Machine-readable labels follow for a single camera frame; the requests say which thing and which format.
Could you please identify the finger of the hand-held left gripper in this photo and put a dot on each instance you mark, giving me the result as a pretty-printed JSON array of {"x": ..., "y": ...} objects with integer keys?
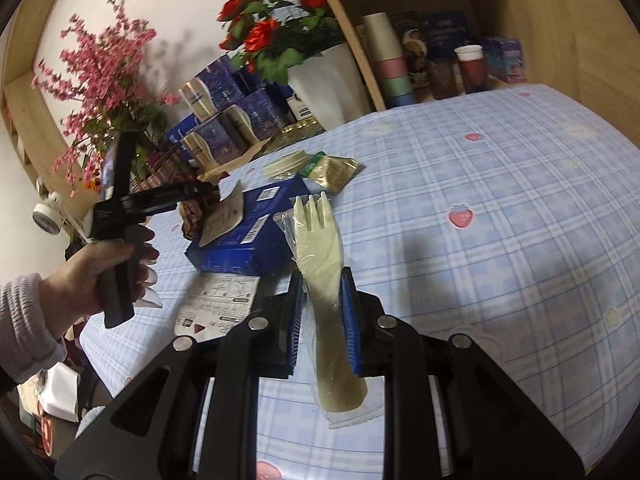
[
  {"x": 157, "y": 208},
  {"x": 180, "y": 191}
]

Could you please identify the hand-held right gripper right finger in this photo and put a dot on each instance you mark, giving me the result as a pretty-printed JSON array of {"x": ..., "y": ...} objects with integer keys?
[{"x": 350, "y": 330}]

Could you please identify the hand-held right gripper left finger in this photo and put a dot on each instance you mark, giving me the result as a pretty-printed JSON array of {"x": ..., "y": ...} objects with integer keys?
[{"x": 295, "y": 330}]

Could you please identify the brown snack wrapper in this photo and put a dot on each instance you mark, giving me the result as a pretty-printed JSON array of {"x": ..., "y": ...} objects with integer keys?
[{"x": 192, "y": 220}]

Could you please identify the cream plastic spork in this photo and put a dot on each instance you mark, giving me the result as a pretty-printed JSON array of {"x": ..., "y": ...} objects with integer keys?
[{"x": 317, "y": 260}]

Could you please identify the person's left forearm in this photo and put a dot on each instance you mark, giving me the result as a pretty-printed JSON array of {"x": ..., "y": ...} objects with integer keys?
[{"x": 25, "y": 325}]

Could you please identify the person's left hand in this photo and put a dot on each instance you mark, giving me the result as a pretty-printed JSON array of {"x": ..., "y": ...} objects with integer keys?
[{"x": 80, "y": 275}]

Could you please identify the plaid flower planter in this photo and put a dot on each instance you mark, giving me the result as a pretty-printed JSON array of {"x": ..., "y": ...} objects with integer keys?
[{"x": 170, "y": 170}]

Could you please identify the small card with sticks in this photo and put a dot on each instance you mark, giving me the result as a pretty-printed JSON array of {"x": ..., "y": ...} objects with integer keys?
[{"x": 222, "y": 220}]

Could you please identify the blue white flat box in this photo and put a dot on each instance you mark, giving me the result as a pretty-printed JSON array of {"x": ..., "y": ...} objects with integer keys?
[{"x": 180, "y": 130}]

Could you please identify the white printed paper lid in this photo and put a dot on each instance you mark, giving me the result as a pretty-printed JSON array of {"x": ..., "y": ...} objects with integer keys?
[{"x": 220, "y": 300}]

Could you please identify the flat blue carton box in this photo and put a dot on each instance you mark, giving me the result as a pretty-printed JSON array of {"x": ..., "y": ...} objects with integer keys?
[{"x": 235, "y": 255}]

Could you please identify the white standing fan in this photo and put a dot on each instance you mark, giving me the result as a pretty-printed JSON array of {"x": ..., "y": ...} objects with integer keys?
[{"x": 47, "y": 215}]

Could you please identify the pink artificial blossom branches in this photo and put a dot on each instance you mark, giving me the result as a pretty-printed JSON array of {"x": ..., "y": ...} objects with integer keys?
[{"x": 100, "y": 75}]

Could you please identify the cream round lid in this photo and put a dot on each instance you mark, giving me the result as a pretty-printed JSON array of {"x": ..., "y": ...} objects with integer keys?
[{"x": 285, "y": 165}]

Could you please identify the gold tray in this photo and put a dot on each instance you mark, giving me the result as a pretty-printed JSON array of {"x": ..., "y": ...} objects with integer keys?
[{"x": 292, "y": 135}]

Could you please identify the blue box round emblem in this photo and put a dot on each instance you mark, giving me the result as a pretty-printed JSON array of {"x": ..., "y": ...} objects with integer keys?
[{"x": 300, "y": 105}]

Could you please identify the green gold sachet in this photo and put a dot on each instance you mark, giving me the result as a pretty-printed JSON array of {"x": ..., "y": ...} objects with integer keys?
[{"x": 335, "y": 172}]

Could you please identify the blue plaid tablecloth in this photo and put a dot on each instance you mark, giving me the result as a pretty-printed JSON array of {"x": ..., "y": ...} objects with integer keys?
[{"x": 475, "y": 210}]

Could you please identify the white flower pot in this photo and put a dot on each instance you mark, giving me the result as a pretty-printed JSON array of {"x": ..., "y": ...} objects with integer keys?
[{"x": 330, "y": 85}]

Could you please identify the red artificial rose plant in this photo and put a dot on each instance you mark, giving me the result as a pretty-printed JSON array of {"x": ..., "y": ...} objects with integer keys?
[{"x": 275, "y": 25}]

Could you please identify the pile of clothes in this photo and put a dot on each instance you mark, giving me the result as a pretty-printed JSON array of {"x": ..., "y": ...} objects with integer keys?
[{"x": 55, "y": 400}]

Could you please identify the stack of pastel cups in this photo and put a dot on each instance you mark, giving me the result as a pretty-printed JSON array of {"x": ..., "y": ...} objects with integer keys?
[{"x": 387, "y": 60}]

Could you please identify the wooden shelf unit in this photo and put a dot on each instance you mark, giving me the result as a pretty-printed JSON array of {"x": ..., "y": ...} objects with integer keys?
[{"x": 350, "y": 10}]

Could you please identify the dark red plastic cup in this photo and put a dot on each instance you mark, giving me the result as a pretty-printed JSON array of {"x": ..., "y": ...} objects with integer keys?
[{"x": 442, "y": 80}]

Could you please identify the red cup white rim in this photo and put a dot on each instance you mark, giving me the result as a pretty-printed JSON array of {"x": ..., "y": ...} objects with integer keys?
[{"x": 471, "y": 72}]

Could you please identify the light blue small box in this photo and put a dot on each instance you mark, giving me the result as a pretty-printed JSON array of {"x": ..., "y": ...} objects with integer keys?
[{"x": 502, "y": 60}]

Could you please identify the blue cartoon box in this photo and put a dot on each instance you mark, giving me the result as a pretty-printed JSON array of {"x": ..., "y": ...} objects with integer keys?
[{"x": 445, "y": 30}]

